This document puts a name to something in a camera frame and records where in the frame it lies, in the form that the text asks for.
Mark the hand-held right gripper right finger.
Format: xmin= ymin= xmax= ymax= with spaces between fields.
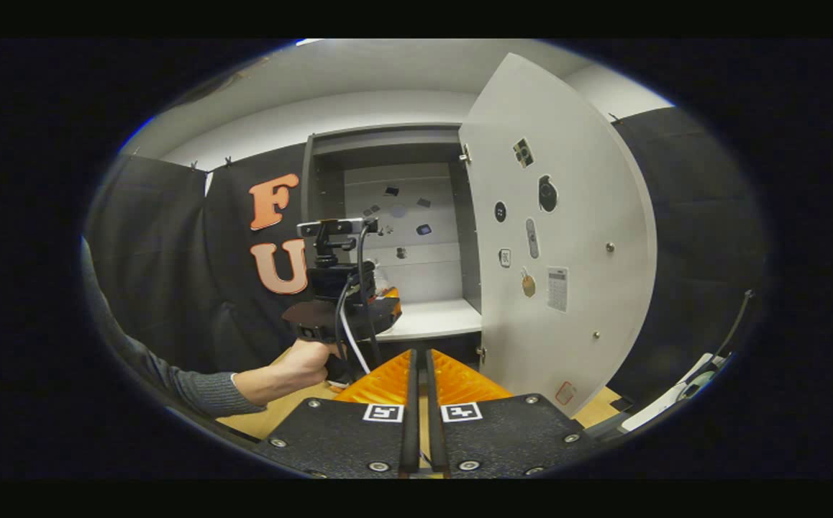
xmin=427 ymin=349 xmax=601 ymax=477

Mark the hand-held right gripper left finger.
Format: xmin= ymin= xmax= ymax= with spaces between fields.
xmin=255 ymin=349 xmax=421 ymax=477

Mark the white cabinet door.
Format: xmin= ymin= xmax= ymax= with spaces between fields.
xmin=458 ymin=53 xmax=658 ymax=418

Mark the grey cabinet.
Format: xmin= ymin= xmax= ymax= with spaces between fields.
xmin=301 ymin=122 xmax=486 ymax=360

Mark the black backdrop cloth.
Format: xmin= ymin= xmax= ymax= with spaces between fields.
xmin=84 ymin=106 xmax=770 ymax=404

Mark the white flat object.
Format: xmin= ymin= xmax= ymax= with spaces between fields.
xmin=622 ymin=351 xmax=737 ymax=432

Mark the black cable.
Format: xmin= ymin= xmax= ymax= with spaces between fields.
xmin=354 ymin=222 xmax=385 ymax=368

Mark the white cable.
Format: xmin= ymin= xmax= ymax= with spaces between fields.
xmin=337 ymin=284 xmax=374 ymax=375

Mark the round grey ring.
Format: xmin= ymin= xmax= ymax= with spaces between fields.
xmin=679 ymin=371 xmax=716 ymax=400

